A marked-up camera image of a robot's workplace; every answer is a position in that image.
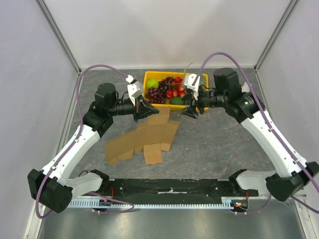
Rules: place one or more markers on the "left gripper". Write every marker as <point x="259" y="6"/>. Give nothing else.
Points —
<point x="142" y="109"/>

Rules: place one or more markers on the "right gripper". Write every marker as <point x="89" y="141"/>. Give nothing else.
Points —
<point x="196" y="101"/>

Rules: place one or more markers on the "brown cardboard box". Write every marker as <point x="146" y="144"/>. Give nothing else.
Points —
<point x="151" y="138"/>

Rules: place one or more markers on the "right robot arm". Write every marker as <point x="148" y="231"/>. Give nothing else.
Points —
<point x="293" y="171"/>

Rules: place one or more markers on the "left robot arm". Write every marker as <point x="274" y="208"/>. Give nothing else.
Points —
<point x="52" y="186"/>

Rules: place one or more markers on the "green avocado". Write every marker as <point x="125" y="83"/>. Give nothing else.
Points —
<point x="177" y="101"/>

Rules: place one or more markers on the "red strawberry cluster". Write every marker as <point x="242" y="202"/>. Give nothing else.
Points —
<point x="174" y="87"/>

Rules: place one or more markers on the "purple grape bunch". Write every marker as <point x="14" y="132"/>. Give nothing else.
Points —
<point x="157" y="96"/>

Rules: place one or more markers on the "green apple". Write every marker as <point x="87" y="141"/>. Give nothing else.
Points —
<point x="152" y="83"/>

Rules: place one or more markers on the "green netted melon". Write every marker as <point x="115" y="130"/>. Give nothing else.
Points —
<point x="204" y="81"/>

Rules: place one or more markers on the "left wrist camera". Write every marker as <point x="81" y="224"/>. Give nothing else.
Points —
<point x="135" y="88"/>

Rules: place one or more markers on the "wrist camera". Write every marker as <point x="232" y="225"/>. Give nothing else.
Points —
<point x="135" y="88"/>
<point x="193" y="86"/>

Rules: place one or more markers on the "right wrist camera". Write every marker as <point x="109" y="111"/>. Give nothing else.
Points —
<point x="193" y="86"/>

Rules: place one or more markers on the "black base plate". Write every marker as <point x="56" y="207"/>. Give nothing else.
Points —
<point x="174" y="190"/>

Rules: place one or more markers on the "slotted cable duct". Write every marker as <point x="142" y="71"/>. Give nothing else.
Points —
<point x="96" y="203"/>

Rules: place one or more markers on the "right aluminium frame post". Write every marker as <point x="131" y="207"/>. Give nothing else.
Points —
<point x="292" y="4"/>

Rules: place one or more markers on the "aluminium frame post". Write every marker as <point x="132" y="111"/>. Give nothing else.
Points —
<point x="58" y="34"/>
<point x="292" y="4"/>

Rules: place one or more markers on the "left aluminium frame post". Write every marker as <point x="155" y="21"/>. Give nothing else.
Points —
<point x="58" y="34"/>

